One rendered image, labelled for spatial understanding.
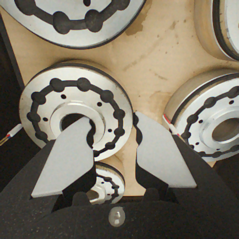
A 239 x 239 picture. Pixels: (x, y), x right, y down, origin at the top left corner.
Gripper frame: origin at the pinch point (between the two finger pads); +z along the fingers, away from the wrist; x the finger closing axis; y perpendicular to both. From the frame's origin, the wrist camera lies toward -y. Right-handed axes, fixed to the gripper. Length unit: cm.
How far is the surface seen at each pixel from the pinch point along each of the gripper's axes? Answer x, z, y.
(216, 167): 16.3, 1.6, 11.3
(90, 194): -3.9, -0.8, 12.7
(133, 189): 3.1, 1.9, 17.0
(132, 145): 2.3, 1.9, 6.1
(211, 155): 11.6, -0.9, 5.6
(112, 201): -0.7, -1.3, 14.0
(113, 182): -0.5, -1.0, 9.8
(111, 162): -0.6, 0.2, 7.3
